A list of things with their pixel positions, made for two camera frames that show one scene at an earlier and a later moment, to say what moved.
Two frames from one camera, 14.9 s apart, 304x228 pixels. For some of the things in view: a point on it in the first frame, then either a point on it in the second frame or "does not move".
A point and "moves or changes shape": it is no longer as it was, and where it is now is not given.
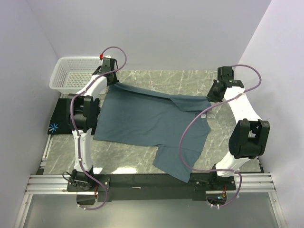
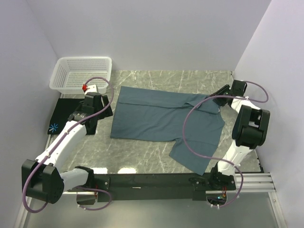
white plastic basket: (70, 72) does not move
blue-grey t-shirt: (178, 124) moves or changes shape
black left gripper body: (115, 80) to (106, 103)
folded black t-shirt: (60, 123) does not move
